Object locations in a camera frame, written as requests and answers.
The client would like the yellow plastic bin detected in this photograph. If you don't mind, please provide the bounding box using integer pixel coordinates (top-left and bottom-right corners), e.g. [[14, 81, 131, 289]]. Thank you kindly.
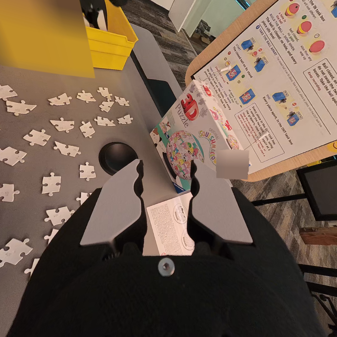
[[84, 0, 139, 71]]

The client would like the wooden easel board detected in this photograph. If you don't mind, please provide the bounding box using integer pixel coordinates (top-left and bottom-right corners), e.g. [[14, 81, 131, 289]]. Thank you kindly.
[[184, 0, 337, 183]]

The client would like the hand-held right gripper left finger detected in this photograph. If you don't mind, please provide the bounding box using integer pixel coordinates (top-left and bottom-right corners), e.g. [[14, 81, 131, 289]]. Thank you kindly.
[[80, 159, 147, 255]]

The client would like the white printed leaflet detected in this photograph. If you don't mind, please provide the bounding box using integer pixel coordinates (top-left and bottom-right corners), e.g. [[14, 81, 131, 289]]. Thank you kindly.
[[146, 192, 197, 257]]

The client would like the colourful puzzle box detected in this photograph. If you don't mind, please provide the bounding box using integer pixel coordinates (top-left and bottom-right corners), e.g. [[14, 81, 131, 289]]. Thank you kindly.
[[150, 79, 252, 195]]

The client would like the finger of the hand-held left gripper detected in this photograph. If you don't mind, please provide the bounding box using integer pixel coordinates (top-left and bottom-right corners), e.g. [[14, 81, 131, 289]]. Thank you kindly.
[[82, 9, 96, 28], [95, 5, 109, 30]]

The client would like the wooden bench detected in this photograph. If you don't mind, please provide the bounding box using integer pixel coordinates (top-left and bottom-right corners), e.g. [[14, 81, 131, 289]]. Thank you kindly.
[[299, 227, 337, 246]]

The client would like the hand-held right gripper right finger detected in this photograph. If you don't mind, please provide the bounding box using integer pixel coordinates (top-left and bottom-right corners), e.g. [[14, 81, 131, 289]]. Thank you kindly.
[[188, 159, 254, 255]]

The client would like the spread of white jigsaw pieces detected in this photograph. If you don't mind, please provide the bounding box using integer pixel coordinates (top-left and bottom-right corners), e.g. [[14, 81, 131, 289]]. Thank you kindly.
[[0, 84, 134, 278]]

